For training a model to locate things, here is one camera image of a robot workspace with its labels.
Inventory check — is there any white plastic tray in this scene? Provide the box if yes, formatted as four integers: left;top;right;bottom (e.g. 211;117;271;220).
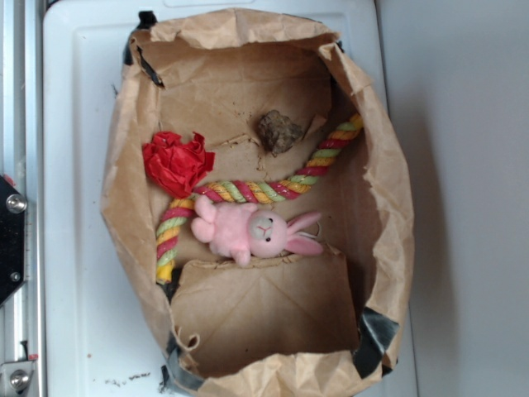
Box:
42;0;419;397

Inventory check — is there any brown paper bag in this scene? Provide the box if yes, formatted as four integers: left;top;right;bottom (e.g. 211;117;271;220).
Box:
101;8;414;396

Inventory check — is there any aluminium frame rail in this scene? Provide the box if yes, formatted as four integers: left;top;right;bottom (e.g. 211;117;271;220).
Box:
1;1;48;396

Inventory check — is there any multicolour twisted rope toy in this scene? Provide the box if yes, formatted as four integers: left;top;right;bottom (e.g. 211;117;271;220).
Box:
155;113;364;285

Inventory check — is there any black metal bracket plate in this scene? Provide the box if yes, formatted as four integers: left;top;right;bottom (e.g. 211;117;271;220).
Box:
0;177;27;305

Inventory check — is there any crumpled red paper ball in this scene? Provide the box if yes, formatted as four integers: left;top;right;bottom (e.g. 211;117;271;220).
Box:
142;132;215;199

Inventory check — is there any grey brown rock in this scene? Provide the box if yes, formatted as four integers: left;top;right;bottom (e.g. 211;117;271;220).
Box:
257;110;304;156

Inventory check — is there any pink plush bunny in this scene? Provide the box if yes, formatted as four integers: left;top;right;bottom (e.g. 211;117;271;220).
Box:
191;196;323;267

